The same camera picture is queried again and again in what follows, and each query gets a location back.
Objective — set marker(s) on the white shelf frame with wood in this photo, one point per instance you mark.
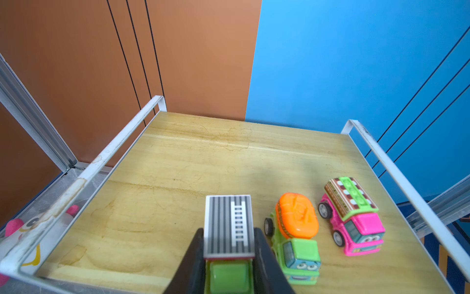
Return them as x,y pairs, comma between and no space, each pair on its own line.
182,204

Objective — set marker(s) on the aluminium corner post right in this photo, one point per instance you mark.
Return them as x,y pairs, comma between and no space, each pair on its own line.
450,206

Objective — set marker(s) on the green orange toy truck top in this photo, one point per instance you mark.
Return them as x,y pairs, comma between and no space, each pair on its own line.
291,228

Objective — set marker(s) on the pink toy truck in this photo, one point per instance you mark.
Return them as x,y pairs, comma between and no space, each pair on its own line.
356,226

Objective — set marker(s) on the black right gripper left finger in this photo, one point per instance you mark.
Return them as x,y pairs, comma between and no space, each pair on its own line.
190,275

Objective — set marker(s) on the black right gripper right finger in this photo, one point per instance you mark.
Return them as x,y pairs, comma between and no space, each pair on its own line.
268,276

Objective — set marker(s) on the aluminium corner post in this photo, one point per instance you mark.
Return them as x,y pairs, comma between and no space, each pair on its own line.
21,105
450,206

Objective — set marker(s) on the aluminium corner post left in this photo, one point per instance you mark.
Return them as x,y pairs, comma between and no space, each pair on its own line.
21,105

